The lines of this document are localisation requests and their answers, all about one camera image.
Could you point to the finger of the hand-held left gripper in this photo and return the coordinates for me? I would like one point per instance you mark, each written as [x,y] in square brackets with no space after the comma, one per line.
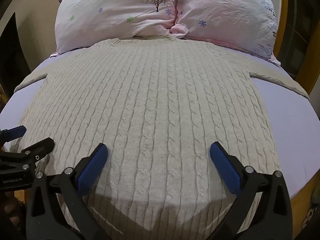
[16,131]
[37,152]

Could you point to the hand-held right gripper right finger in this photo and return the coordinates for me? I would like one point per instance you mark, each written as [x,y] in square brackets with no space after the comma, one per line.
[226,166]

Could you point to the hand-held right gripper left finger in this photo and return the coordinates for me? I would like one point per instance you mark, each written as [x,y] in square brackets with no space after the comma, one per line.
[91,166]

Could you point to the pink floral pillow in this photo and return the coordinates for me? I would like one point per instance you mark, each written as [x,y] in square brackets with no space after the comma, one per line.
[112,15]
[225,17]

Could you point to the wooden bed frame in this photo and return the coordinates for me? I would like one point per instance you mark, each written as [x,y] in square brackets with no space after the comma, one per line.
[298,55]

